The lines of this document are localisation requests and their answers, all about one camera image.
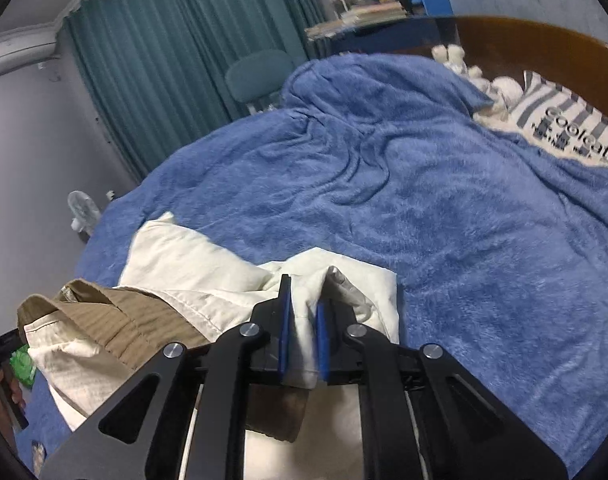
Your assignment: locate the patterned phone case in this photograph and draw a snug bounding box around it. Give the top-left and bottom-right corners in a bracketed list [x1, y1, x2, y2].
[30, 440, 49, 478]

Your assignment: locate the striped pillow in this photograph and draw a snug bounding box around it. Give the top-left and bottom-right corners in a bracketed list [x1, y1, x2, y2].
[511, 70, 608, 173]

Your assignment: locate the green packet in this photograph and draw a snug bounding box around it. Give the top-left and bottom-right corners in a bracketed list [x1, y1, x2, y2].
[9, 345, 38, 391]

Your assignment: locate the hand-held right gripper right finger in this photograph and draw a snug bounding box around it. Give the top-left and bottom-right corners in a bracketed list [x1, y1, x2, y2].
[315, 299, 569, 480]

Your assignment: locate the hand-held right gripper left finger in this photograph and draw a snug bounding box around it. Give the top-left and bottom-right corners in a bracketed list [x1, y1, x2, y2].
[39, 274, 295, 480]

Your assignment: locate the stack of flat books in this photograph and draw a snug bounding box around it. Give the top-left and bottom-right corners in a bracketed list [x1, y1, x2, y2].
[304, 1, 412, 42]

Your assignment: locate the white air conditioner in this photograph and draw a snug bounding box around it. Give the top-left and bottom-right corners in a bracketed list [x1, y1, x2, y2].
[0, 27, 61, 78]

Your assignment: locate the white standing fan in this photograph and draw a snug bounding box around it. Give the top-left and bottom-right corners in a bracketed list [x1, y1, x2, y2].
[66, 189, 116, 243]

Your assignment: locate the white hooded jacket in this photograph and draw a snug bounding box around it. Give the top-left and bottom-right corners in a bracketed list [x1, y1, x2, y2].
[16, 211, 415, 480]

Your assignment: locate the white plush toy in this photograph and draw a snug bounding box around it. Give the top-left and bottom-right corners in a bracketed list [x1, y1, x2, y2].
[430, 44, 526, 128]

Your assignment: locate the blue fleece blanket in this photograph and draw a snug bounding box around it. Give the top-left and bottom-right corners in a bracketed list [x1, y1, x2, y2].
[14, 52, 608, 480]

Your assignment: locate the teal curtain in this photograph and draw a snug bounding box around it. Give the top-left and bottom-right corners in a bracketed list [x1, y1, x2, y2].
[64, 0, 335, 181]

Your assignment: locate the wooden headboard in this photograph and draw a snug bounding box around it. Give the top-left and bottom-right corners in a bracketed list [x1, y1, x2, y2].
[329, 14, 608, 126]

